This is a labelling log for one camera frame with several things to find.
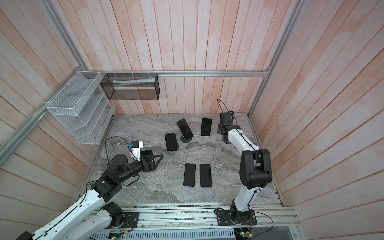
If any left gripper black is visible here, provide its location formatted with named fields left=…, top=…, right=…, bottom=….
left=118, top=153, right=164, bottom=183

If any black phone blue case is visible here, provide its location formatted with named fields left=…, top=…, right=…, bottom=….
left=165, top=133, right=177, bottom=152

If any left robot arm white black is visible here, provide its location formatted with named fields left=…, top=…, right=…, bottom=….
left=18, top=150, right=164, bottom=240

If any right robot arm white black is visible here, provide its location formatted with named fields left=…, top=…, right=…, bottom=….
left=218, top=122, right=273, bottom=224

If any grey stand under tilted phone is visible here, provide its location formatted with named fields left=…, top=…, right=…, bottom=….
left=180, top=135, right=193, bottom=144

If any black mesh basket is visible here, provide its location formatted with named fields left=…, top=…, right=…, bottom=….
left=101, top=73, right=161, bottom=101

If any white vented electronics box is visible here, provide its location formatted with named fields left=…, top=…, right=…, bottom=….
left=88, top=229, right=236, bottom=240

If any green circuit board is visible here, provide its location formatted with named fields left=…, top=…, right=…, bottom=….
left=236, top=230, right=253, bottom=240

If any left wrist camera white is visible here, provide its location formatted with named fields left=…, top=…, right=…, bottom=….
left=128, top=141, right=144, bottom=162

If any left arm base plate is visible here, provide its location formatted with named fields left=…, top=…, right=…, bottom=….
left=106, top=212, right=140, bottom=229

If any aluminium frame rail back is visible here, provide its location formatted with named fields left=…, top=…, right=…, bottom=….
left=88, top=70, right=269, bottom=77

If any aluminium frame rail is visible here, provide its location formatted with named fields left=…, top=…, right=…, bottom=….
left=1, top=66, right=85, bottom=167
left=88, top=70, right=269, bottom=77

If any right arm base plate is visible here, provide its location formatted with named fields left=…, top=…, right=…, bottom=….
left=214, top=208, right=257, bottom=226

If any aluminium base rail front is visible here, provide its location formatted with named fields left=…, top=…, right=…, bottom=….
left=50, top=204, right=302, bottom=233

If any white wire mesh shelf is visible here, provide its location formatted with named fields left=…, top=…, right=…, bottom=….
left=47, top=71, right=116, bottom=145

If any aluminium frame post right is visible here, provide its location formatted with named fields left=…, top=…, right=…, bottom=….
left=246, top=1, right=307, bottom=117

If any aluminium frame rail left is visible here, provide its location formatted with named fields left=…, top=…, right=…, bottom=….
left=1, top=66, right=85, bottom=167

